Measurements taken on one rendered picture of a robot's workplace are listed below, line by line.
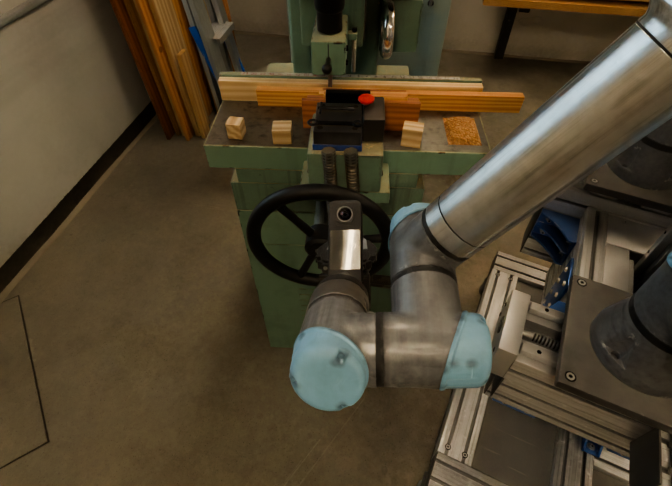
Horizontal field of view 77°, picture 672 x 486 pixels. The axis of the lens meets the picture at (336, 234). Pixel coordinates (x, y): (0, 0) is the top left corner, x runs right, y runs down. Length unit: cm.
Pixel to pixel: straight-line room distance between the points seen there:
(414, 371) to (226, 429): 117
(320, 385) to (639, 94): 35
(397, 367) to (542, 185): 21
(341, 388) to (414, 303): 11
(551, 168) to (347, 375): 26
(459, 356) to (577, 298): 45
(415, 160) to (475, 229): 48
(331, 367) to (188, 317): 139
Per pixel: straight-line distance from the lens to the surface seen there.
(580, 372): 77
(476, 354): 43
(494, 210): 44
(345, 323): 43
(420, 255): 48
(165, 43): 237
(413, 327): 43
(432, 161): 92
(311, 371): 41
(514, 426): 138
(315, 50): 92
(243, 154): 93
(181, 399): 162
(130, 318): 185
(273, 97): 102
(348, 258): 56
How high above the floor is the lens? 144
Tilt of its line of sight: 48 degrees down
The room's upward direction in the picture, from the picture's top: straight up
